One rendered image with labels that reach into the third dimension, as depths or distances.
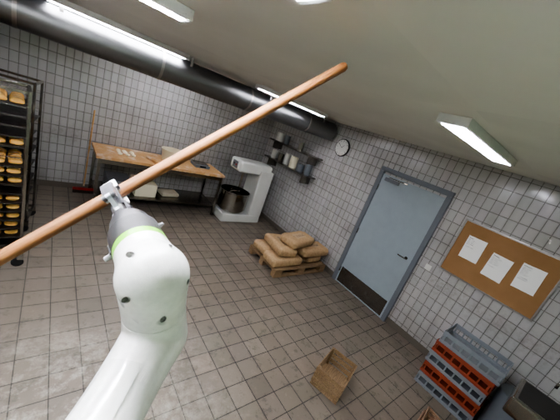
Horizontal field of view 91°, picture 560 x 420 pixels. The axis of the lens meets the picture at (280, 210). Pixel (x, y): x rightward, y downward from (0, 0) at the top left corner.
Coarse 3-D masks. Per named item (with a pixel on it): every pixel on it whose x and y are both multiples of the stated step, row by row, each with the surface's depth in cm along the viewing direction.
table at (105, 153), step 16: (96, 144) 464; (112, 160) 430; (128, 160) 444; (144, 160) 473; (160, 160) 506; (96, 176) 429; (192, 176) 522; (208, 176) 541; (224, 176) 557; (96, 192) 439; (192, 192) 603
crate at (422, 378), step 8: (416, 376) 329; (424, 376) 320; (424, 384) 320; (432, 384) 314; (432, 392) 313; (440, 392) 308; (440, 400) 307; (448, 400) 301; (448, 408) 301; (456, 408) 306; (456, 416) 296; (464, 416) 300
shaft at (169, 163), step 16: (320, 80) 88; (288, 96) 83; (256, 112) 80; (224, 128) 76; (240, 128) 78; (192, 144) 74; (208, 144) 75; (176, 160) 71; (144, 176) 69; (128, 192) 68; (80, 208) 64; (96, 208) 65; (48, 224) 62; (64, 224) 63; (32, 240) 60; (0, 256) 58; (16, 256) 60
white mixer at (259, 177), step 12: (240, 168) 546; (252, 168) 562; (264, 168) 579; (240, 180) 582; (252, 180) 598; (264, 180) 589; (228, 192) 557; (240, 192) 618; (252, 192) 594; (264, 192) 604; (216, 204) 599; (228, 204) 564; (240, 204) 571; (252, 204) 599; (216, 216) 582; (228, 216) 574; (240, 216) 592; (252, 216) 612
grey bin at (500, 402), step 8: (504, 384) 286; (496, 392) 285; (504, 392) 274; (496, 400) 279; (504, 400) 271; (488, 408) 285; (496, 408) 276; (480, 416) 293; (488, 416) 281; (496, 416) 274; (504, 416) 268
